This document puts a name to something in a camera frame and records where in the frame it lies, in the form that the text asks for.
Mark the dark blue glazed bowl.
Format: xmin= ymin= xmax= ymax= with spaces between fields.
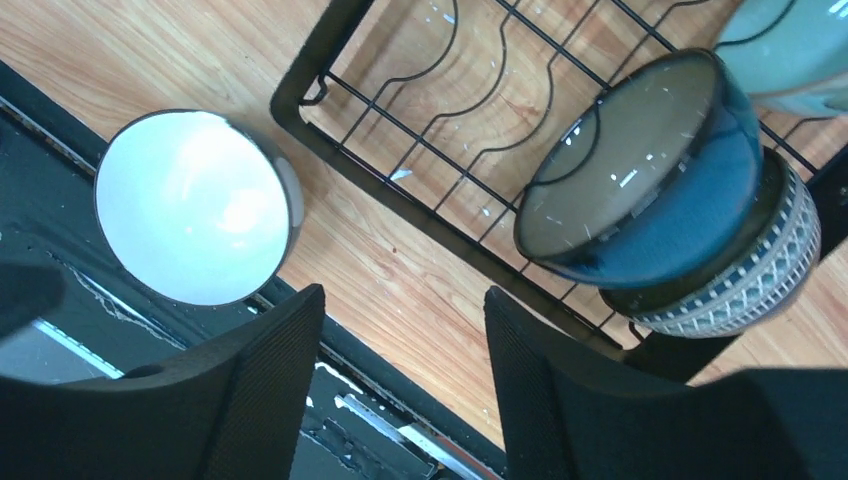
xmin=514 ymin=48 xmax=764 ymax=289

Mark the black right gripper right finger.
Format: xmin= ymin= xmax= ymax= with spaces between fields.
xmin=484 ymin=287 xmax=847 ymax=479

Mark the teal white striped bowl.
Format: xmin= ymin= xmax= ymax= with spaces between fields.
xmin=94 ymin=109 xmax=306 ymax=307

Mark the black wire dish rack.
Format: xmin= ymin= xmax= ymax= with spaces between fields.
xmin=270 ymin=1 xmax=847 ymax=380

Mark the green floral bowl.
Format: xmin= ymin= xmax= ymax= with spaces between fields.
xmin=714 ymin=0 xmax=847 ymax=118

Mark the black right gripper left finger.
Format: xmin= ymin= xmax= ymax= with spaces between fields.
xmin=1 ymin=284 xmax=325 ymax=479

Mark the blue white patterned bowl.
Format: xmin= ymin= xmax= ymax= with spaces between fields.
xmin=600 ymin=148 xmax=821 ymax=338

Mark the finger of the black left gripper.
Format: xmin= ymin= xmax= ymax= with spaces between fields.
xmin=1 ymin=262 xmax=66 ymax=340

